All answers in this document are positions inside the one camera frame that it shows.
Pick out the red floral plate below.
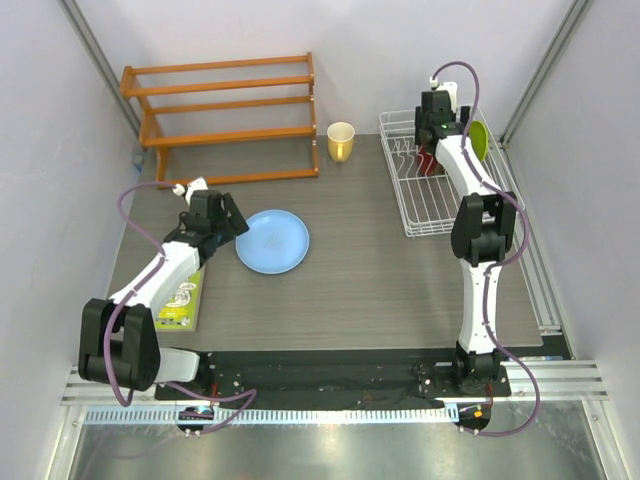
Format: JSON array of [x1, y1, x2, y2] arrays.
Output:
[[416, 147, 444, 177]]

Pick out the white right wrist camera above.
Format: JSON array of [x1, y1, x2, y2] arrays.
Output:
[[429, 76, 458, 112]]

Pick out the aluminium frame rail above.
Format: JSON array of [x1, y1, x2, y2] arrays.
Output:
[[61, 361, 608, 426]]

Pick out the yellow mug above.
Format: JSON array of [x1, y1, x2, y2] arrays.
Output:
[[326, 121, 355, 163]]

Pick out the white wire dish rack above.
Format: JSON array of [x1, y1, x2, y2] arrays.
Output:
[[378, 103, 526, 240]]

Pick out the light blue plate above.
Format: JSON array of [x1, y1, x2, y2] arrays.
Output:
[[235, 209, 310, 275]]

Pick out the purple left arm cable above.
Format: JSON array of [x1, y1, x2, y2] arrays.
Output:
[[102, 180, 258, 436]]

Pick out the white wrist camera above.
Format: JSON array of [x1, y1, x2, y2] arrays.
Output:
[[172, 177, 208, 199], [429, 76, 458, 112]]

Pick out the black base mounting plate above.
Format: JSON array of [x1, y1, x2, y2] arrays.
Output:
[[186, 348, 511, 411]]

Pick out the green illustrated booklet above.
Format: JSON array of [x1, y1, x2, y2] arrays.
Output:
[[154, 270, 204, 333]]

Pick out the lime green plate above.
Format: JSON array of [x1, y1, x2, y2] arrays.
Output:
[[469, 120, 489, 162]]

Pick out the orange wooden shelf rack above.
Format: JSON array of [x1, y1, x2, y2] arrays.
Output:
[[119, 51, 319, 188]]

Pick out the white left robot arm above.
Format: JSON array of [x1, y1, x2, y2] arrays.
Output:
[[78, 188, 249, 399]]

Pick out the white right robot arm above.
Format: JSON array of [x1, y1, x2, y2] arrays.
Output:
[[415, 82, 516, 395]]

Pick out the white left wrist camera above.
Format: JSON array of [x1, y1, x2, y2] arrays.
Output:
[[172, 177, 208, 199]]

